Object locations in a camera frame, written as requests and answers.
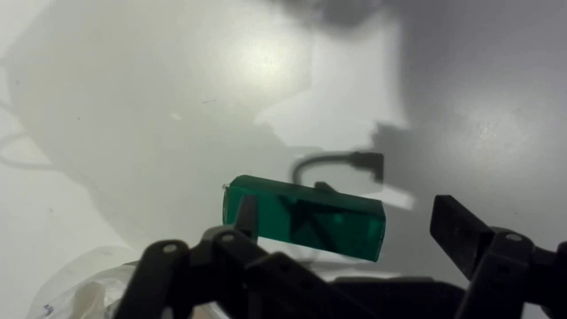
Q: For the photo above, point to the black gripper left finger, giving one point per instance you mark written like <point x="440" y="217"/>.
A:
<point x="247" y="217"/>

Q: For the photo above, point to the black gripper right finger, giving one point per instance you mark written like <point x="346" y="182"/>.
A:
<point x="463" y="240"/>

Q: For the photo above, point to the green block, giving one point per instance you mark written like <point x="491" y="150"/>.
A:
<point x="330" y="223"/>

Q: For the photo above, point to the white plastic bag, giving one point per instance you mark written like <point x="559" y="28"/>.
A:
<point x="89" y="285"/>

